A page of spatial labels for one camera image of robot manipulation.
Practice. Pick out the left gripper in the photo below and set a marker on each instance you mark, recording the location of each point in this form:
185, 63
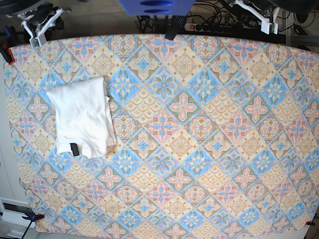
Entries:
266, 17

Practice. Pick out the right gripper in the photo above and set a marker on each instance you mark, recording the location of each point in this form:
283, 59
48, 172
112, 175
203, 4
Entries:
36, 22

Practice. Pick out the white printed T-shirt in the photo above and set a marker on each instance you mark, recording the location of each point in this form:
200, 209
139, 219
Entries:
84, 123

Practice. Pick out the blue clamp upper left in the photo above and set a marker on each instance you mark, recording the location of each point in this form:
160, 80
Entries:
6, 45

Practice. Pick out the blue clamp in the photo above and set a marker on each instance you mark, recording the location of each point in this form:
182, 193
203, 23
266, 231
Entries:
6, 45
33, 217

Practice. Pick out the black power strip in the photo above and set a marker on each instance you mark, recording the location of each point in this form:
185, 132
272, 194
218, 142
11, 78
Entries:
208, 28

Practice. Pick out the patterned tile tablecloth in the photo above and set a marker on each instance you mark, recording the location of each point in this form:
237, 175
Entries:
216, 137

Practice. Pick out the blue clamp lower left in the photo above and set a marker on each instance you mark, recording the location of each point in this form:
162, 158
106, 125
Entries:
33, 217

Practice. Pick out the orange clamp lower right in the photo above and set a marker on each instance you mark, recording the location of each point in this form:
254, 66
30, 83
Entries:
309, 223

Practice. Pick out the white cabinet lower left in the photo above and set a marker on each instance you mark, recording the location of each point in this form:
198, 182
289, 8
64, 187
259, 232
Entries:
13, 211

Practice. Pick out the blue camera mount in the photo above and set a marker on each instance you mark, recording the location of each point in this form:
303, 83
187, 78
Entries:
156, 7

